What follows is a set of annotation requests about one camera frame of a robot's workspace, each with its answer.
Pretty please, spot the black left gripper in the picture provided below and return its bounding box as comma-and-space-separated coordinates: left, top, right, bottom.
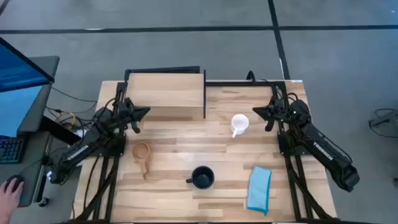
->
116, 97, 152, 135

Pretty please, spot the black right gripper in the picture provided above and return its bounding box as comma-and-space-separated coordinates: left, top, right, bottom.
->
252, 99, 293, 133

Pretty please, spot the white ceramic mug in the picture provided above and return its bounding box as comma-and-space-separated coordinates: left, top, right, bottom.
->
229, 113, 250, 139

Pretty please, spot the wooden cup with handle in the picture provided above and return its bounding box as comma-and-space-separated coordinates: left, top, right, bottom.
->
132, 141, 151, 180

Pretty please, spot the black ceramic mug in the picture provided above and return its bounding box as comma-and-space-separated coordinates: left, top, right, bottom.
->
185, 166, 215, 190

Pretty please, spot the light blue folded cloth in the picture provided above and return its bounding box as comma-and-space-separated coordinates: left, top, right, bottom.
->
246, 166, 273, 216

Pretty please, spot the grey side desk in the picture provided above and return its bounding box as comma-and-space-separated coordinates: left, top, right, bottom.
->
0, 130, 53, 208

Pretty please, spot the grey-framed computer monitor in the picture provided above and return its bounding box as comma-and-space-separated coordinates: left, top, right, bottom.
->
0, 55, 60, 138

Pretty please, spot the black computer keyboard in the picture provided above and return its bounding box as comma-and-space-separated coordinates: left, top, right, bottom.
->
0, 136, 25, 164

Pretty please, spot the black computer mouse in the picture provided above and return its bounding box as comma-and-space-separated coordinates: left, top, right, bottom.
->
6, 174, 25, 195

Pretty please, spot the person's hand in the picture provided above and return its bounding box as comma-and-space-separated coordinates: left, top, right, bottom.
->
0, 179, 25, 224

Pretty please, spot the wood shelf with black frame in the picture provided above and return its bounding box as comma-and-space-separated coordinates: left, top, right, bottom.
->
124, 65, 207, 121

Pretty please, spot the black aluminium rig frame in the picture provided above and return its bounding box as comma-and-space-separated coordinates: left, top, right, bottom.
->
71, 79, 336, 223

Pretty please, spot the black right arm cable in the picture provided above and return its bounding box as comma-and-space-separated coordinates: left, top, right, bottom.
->
246, 70, 299, 103

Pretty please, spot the yellow cable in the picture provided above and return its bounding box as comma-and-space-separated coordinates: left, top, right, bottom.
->
55, 111, 77, 131

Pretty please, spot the thin black desk cable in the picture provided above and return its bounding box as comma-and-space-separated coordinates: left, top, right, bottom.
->
50, 86, 99, 114

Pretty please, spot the black floor cable bundle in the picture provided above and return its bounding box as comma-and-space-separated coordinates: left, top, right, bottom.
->
368, 108, 398, 139

